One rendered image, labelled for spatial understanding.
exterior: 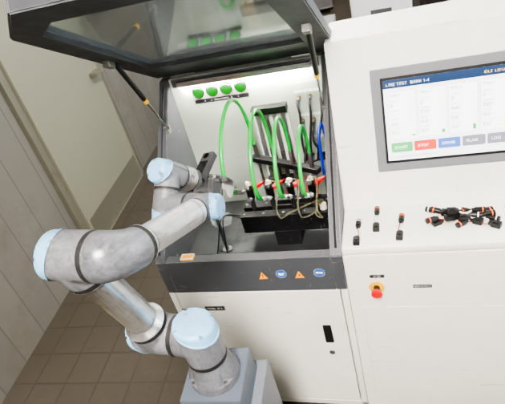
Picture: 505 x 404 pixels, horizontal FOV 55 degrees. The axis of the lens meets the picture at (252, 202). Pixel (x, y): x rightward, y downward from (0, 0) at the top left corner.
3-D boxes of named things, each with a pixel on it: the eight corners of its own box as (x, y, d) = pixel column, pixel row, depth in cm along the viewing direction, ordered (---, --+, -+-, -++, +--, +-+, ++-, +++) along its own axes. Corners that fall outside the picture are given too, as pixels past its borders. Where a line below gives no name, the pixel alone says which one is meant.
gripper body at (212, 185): (207, 203, 163) (181, 196, 154) (208, 178, 165) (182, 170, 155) (224, 200, 159) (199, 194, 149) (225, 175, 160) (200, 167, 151)
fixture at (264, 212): (248, 246, 199) (240, 217, 190) (253, 230, 206) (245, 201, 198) (333, 242, 189) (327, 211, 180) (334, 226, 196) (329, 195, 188)
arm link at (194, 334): (217, 373, 131) (203, 341, 124) (174, 367, 136) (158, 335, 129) (232, 337, 140) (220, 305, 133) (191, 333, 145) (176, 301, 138)
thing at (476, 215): (426, 233, 159) (425, 220, 156) (423, 213, 167) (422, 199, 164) (503, 229, 152) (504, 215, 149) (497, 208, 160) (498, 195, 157)
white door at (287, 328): (220, 395, 230) (174, 294, 192) (222, 391, 232) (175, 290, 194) (361, 401, 211) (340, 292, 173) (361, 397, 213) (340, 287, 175)
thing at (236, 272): (178, 292, 192) (164, 263, 183) (181, 284, 195) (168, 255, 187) (336, 289, 174) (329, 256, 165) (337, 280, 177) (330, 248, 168)
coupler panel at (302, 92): (302, 156, 203) (288, 86, 186) (303, 152, 205) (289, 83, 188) (334, 153, 199) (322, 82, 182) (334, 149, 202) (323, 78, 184)
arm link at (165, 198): (178, 224, 136) (181, 185, 138) (144, 223, 140) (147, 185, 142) (192, 227, 143) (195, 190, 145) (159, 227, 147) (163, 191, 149)
